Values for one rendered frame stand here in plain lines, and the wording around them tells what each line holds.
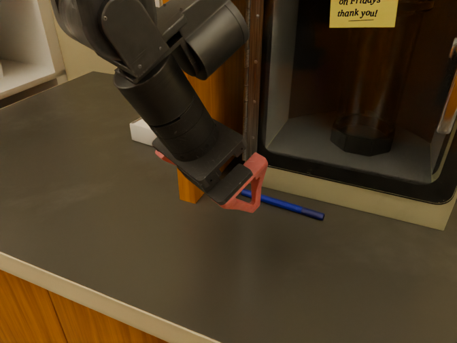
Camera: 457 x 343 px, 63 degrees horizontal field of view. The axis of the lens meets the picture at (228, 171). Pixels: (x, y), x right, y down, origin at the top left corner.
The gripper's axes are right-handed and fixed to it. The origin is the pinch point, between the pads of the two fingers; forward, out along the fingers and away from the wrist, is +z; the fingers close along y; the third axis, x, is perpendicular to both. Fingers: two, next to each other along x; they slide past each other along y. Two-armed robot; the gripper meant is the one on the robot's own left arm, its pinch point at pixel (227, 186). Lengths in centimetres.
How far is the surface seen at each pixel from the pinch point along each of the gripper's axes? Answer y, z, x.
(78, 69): 101, 17, -6
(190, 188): 12.3, 7.9, 2.3
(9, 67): 120, 9, 10
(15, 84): 99, 8, 12
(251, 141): 9.4, 7.3, -9.9
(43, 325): 22.5, 16.0, 36.8
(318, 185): 0.0, 15.9, -12.4
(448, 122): -15.3, 2.2, -21.4
